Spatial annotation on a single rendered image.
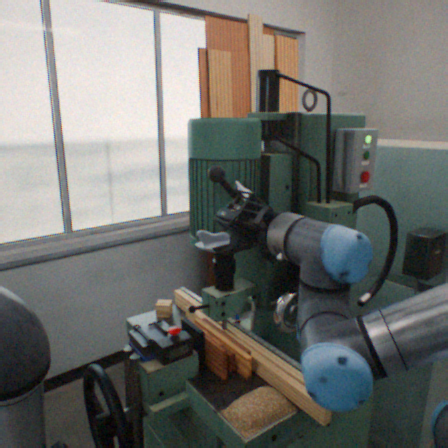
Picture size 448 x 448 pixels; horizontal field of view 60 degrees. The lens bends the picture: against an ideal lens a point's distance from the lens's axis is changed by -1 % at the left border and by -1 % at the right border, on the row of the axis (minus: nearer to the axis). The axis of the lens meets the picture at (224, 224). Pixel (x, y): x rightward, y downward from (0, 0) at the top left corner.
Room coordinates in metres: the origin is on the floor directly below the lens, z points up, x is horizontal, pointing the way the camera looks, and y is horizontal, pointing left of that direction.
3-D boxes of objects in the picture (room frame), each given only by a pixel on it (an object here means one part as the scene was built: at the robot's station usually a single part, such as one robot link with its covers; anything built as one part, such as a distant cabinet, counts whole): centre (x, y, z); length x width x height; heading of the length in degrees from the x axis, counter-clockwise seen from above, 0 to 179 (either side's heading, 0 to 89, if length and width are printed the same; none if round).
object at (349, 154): (1.02, -0.34, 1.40); 0.10 x 0.06 x 0.16; 126
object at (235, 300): (0.96, -0.02, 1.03); 0.14 x 0.07 x 0.09; 126
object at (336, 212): (0.95, -0.26, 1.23); 0.09 x 0.08 x 0.15; 126
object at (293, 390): (0.88, -0.05, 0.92); 0.55 x 0.02 x 0.04; 36
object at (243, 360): (0.90, 0.01, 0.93); 0.24 x 0.01 x 0.06; 36
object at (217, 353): (0.88, 0.06, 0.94); 0.20 x 0.01 x 0.08; 36
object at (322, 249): (0.54, -0.15, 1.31); 0.11 x 0.08 x 0.09; 36
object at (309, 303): (0.52, -0.15, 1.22); 0.11 x 0.08 x 0.11; 172
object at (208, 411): (0.89, 0.09, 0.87); 0.61 x 0.30 x 0.06; 36
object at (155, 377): (0.84, 0.16, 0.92); 0.15 x 0.13 x 0.09; 36
